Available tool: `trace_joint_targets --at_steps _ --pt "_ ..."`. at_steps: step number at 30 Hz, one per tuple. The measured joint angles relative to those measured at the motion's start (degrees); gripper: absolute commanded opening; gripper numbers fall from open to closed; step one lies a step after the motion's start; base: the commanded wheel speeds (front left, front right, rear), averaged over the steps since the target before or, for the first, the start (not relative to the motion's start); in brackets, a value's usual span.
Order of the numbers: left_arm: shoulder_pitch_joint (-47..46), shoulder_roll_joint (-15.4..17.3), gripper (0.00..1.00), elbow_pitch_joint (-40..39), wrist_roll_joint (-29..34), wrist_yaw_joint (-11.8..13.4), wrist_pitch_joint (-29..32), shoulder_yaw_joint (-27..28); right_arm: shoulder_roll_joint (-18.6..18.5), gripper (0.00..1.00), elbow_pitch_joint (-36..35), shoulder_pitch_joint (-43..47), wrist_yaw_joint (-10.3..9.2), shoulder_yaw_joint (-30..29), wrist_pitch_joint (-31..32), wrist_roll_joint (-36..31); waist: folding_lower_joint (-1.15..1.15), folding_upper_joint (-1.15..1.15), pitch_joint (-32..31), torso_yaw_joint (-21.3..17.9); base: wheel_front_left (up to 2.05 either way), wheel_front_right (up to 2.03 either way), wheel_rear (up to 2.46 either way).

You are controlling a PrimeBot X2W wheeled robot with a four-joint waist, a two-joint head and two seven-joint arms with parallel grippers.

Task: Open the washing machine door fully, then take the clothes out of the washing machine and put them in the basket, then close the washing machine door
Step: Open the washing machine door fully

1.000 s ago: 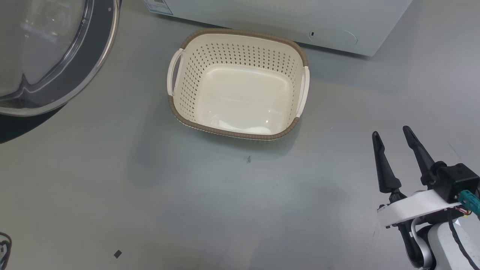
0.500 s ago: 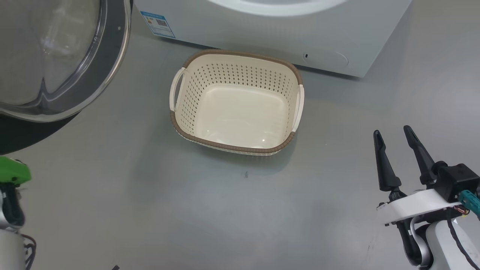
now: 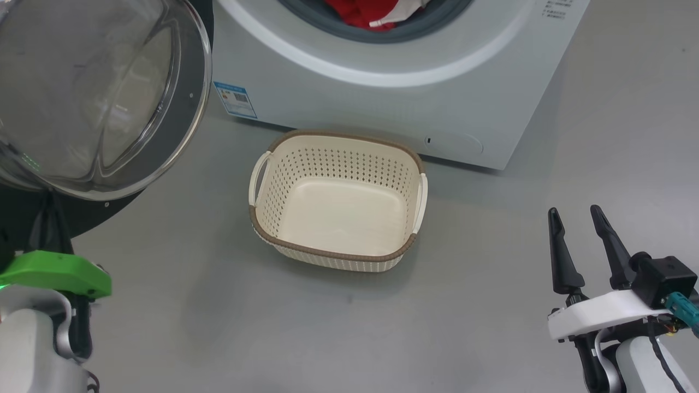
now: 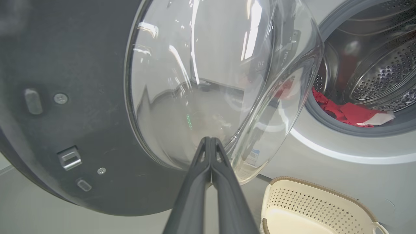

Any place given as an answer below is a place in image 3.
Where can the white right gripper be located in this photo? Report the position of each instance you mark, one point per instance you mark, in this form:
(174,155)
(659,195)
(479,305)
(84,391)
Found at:
(600,311)

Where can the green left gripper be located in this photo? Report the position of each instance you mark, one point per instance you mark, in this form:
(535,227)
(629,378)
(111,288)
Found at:
(54,270)

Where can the round glass washing machine door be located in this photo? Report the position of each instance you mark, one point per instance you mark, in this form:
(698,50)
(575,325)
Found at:
(82,82)

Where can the red printed garment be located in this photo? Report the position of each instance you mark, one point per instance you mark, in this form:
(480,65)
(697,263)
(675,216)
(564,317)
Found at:
(355,13)

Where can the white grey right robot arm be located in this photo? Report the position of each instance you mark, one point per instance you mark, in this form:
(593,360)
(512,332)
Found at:
(639,365)

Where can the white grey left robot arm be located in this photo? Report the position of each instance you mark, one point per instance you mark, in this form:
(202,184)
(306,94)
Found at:
(27,349)

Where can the cream perforated laundry basket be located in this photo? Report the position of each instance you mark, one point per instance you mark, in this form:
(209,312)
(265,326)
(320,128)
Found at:
(338,218)

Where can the white washing machine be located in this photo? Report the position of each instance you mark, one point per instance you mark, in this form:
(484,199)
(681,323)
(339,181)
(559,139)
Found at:
(382,109)

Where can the blue energy label sticker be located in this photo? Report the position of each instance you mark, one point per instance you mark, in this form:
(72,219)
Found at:
(235,100)

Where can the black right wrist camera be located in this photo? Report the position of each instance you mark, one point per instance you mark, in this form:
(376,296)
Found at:
(661,278)

